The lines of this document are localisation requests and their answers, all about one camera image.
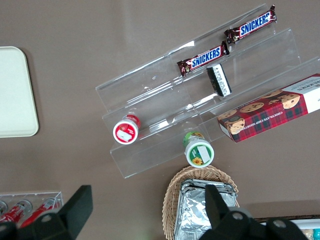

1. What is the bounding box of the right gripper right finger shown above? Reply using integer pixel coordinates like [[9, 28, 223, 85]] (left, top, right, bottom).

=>
[[198, 184, 309, 240]]

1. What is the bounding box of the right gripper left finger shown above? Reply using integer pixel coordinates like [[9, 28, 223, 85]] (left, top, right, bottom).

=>
[[0, 185, 94, 240]]

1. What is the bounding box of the oval wicker basket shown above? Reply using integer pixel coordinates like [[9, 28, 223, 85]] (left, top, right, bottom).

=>
[[161, 165, 240, 240]]

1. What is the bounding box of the beige plastic tray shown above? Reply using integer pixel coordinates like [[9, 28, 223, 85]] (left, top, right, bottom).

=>
[[0, 46, 40, 138]]

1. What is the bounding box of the stack of foil trays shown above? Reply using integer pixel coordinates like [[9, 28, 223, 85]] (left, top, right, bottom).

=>
[[174, 178, 239, 240]]

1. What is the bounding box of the clear acrylic bottle rack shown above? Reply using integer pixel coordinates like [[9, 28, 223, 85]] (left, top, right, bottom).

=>
[[0, 191, 64, 230]]

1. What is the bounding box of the green lidded snack cup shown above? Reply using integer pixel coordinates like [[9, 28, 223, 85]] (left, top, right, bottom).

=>
[[182, 131, 215, 168]]

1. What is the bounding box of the white rectangular bin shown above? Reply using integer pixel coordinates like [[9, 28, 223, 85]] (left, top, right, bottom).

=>
[[253, 216, 320, 240]]

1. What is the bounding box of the red lidded snack cup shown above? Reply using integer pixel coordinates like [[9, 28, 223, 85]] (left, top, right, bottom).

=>
[[112, 114, 142, 145]]

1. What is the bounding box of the red tartan cookie box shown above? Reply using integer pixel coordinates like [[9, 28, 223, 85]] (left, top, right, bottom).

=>
[[216, 73, 320, 143]]

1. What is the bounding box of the clear acrylic stepped shelf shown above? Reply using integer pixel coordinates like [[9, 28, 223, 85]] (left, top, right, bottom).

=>
[[94, 2, 320, 179]]

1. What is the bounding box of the small black white box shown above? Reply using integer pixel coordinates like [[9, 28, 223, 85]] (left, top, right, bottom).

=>
[[206, 63, 232, 98]]

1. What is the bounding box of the Snickers chocolate bar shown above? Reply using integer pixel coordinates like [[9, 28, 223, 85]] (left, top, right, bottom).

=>
[[223, 4, 278, 45], [176, 41, 230, 77]]

